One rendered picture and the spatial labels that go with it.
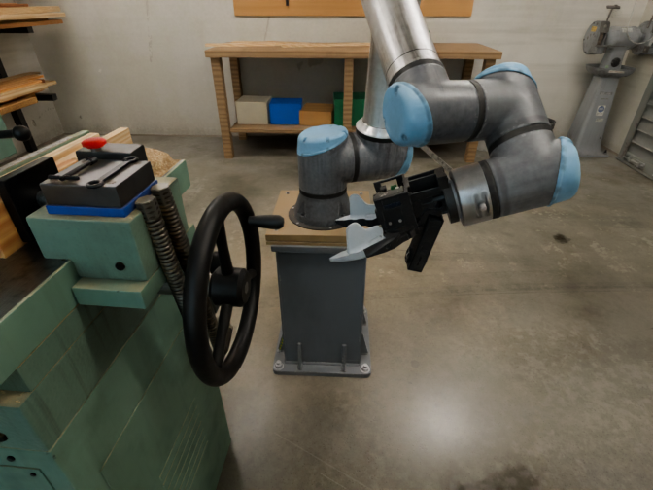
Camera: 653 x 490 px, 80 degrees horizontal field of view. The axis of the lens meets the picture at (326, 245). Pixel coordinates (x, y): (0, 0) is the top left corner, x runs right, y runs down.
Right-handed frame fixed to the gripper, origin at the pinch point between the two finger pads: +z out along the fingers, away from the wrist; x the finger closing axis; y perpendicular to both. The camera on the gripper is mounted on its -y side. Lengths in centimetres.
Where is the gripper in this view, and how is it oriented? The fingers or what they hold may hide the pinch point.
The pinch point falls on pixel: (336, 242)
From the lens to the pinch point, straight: 66.4
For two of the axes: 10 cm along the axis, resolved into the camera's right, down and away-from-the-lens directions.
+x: -0.9, 5.3, -8.4
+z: -9.3, 2.4, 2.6
